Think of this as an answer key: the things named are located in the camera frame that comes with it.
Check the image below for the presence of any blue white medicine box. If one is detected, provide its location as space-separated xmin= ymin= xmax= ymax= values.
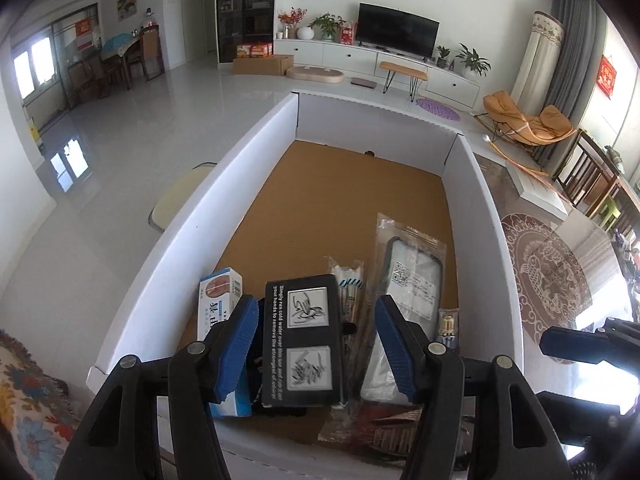
xmin=196 ymin=266 xmax=252 ymax=418

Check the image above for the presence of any phone case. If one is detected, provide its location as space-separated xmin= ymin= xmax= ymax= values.
xmin=354 ymin=214 xmax=447 ymax=405

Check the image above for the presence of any black box with pictures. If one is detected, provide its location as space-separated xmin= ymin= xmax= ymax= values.
xmin=262 ymin=274 xmax=347 ymax=408

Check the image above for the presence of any cotton swab bundle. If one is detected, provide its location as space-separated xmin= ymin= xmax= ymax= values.
xmin=328 ymin=257 xmax=372 ymax=398

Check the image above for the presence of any blue item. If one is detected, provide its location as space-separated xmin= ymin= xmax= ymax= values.
xmin=318 ymin=402 xmax=422 ymax=462

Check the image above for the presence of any gold cream tube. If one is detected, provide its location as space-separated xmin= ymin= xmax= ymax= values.
xmin=436 ymin=309 xmax=459 ymax=351

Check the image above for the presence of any floral patterned cloth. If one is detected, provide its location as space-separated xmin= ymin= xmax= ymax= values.
xmin=1 ymin=333 xmax=79 ymax=479

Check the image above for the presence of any white flat box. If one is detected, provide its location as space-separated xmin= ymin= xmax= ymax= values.
xmin=506 ymin=162 xmax=568 ymax=221

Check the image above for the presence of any wooden dining chair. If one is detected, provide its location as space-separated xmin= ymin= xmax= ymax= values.
xmin=555 ymin=130 xmax=620 ymax=219

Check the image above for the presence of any orange lounge chair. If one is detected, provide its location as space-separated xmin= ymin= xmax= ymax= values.
xmin=473 ymin=91 xmax=577 ymax=152

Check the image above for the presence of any purple floor mat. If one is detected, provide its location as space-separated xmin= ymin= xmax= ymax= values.
xmin=416 ymin=98 xmax=460 ymax=122

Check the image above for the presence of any white tv cabinet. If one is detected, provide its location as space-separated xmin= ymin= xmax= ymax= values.
xmin=273 ymin=39 xmax=480 ymax=110

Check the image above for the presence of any green potted plant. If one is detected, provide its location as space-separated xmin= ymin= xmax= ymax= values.
xmin=456 ymin=44 xmax=491 ymax=77

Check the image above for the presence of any large white cardboard box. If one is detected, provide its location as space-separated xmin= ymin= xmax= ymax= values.
xmin=86 ymin=90 xmax=525 ymax=480

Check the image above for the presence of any small potted plant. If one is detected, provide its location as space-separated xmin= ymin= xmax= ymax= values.
xmin=436 ymin=46 xmax=450 ymax=68

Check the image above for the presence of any small wooden bench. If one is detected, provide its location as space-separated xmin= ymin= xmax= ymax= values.
xmin=380 ymin=61 xmax=428 ymax=101

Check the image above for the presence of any black television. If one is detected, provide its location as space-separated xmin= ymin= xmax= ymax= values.
xmin=356 ymin=3 xmax=439 ymax=58

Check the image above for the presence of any brown cardboard box on floor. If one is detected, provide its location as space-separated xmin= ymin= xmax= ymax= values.
xmin=232 ymin=54 xmax=294 ymax=76

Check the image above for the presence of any green plant left of tv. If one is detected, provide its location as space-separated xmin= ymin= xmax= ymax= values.
xmin=310 ymin=13 xmax=346 ymax=41

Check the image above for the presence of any red flower vase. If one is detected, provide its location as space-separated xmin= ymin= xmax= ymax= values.
xmin=278 ymin=6 xmax=307 ymax=39

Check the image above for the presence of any black display cabinet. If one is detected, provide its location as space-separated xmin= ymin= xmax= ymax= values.
xmin=216 ymin=0 xmax=274 ymax=64

